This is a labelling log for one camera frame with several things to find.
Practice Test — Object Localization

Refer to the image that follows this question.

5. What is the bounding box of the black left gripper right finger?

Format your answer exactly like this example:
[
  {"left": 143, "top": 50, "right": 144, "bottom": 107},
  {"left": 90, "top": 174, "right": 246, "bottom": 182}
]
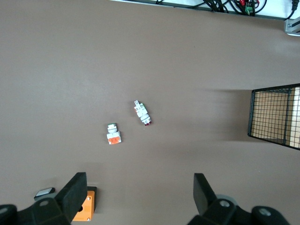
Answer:
[{"left": 187, "top": 172, "right": 291, "bottom": 225}]

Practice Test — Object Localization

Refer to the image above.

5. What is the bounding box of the black square white-top switch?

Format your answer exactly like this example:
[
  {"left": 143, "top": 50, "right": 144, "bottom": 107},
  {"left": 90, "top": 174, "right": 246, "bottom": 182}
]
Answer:
[{"left": 34, "top": 187, "right": 56, "bottom": 201}]

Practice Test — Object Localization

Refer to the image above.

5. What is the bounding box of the red clip connector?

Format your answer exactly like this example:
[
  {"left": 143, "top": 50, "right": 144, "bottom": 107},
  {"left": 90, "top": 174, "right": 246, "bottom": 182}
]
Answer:
[{"left": 235, "top": 0, "right": 261, "bottom": 7}]

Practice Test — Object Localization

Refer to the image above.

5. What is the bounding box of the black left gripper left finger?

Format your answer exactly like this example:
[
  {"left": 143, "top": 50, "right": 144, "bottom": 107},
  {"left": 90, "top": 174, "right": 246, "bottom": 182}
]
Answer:
[{"left": 0, "top": 172, "right": 88, "bottom": 225}]

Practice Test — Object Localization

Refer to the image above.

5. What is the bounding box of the aluminium corner bracket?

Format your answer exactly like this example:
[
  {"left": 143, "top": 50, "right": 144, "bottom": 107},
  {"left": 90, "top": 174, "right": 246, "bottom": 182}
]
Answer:
[{"left": 284, "top": 18, "right": 300, "bottom": 36}]

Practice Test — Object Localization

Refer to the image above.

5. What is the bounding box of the orange button enclosure box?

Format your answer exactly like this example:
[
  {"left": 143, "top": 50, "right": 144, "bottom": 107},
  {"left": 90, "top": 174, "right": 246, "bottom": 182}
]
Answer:
[{"left": 71, "top": 186, "right": 98, "bottom": 222}]

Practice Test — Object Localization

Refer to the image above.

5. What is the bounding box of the black wire tray wooden base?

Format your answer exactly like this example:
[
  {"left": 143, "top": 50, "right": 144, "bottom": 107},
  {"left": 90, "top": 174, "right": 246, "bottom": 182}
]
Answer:
[{"left": 247, "top": 83, "right": 300, "bottom": 150}]

